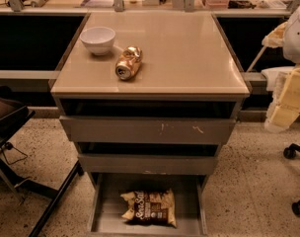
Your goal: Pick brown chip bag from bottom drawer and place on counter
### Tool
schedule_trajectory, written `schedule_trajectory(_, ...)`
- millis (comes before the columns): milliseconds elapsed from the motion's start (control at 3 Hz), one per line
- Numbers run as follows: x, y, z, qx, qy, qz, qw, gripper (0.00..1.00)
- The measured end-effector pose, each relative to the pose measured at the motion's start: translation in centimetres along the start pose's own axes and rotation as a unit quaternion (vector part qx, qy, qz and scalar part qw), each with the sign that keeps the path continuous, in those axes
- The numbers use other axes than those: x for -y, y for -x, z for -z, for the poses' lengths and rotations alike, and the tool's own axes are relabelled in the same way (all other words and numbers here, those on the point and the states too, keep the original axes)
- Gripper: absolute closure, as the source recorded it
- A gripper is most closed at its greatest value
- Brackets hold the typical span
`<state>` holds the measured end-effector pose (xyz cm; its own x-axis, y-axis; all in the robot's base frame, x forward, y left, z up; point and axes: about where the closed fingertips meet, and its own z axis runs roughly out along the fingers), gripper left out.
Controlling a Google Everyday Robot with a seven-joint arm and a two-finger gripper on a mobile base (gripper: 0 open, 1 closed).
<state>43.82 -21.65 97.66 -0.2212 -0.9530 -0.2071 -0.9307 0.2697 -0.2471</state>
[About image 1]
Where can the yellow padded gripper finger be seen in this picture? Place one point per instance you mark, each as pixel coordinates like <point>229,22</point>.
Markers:
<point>285,106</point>
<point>275,38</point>

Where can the brown chip bag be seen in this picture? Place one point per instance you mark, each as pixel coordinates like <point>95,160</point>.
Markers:
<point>150,207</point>

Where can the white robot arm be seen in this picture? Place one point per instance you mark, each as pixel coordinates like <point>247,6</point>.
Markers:
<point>291,38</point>

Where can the grey bottom drawer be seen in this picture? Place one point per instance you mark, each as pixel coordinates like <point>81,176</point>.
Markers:
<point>106,220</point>

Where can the grey drawer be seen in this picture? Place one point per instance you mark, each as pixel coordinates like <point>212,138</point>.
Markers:
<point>106,220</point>
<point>153,122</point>
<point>162,159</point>

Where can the grey drawer cabinet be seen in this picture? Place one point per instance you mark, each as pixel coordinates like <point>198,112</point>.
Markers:
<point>185,58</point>

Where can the grey middle drawer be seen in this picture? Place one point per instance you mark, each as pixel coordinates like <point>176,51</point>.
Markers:
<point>162,159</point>

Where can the grey top drawer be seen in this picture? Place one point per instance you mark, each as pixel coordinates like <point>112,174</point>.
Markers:
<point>153,122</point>

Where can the white rod with tip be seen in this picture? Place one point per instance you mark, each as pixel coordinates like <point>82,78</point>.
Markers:
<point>254,62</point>

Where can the white curved plastic cover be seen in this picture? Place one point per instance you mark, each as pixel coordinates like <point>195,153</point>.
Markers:
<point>271,74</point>

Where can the crushed gold soda can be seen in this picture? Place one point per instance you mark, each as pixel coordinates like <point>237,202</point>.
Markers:
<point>129,63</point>

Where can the white ceramic bowl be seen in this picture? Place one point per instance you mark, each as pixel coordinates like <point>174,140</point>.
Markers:
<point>98,40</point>

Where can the black chair left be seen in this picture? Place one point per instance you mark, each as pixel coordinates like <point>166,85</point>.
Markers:
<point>13,116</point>

